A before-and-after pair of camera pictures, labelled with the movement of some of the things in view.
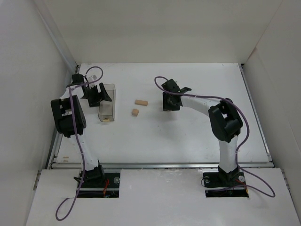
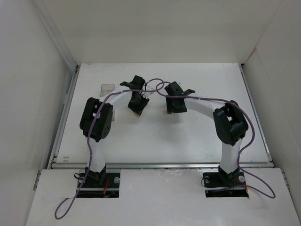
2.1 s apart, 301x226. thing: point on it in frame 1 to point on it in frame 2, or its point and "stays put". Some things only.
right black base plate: [225, 185] stays put
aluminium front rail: [159, 165] stays put
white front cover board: [165, 197] stays put
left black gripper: [94, 95] to [138, 106]
